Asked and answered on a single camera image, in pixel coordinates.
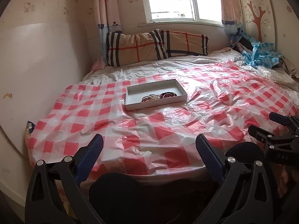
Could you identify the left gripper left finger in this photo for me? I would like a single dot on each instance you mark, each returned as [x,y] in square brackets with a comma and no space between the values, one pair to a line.
[43,203]

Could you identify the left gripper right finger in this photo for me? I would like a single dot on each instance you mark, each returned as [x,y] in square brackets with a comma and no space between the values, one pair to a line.
[248,190]

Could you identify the beige plaid pillow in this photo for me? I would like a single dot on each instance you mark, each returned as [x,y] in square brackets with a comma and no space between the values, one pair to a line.
[156,45]

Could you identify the patterned curtain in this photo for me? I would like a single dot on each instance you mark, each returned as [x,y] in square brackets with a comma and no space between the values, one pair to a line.
[107,18]

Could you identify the white cardboard box tray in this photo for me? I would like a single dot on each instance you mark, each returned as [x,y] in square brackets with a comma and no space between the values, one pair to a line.
[169,90]

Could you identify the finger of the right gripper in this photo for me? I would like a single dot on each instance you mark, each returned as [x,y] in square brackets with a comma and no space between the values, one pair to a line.
[289,121]
[262,135]

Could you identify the tree decorated wardrobe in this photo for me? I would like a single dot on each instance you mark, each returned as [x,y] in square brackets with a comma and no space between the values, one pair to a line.
[273,21]

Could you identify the white striped bed sheet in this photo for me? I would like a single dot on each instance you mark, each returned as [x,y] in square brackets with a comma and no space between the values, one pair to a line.
[148,68]

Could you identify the white headboard panel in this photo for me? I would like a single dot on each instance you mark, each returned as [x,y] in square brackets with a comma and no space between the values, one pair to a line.
[38,62]

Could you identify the red white checkered plastic sheet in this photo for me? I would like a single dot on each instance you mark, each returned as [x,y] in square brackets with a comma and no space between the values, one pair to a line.
[223,100]

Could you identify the silver bangle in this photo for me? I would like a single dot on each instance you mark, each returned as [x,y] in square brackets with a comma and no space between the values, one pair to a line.
[150,97]

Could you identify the window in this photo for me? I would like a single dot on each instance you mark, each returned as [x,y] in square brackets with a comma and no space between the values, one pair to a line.
[206,12]

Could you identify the blue crumpled cloth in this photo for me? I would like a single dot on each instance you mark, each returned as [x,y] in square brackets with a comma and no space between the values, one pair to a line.
[262,54]

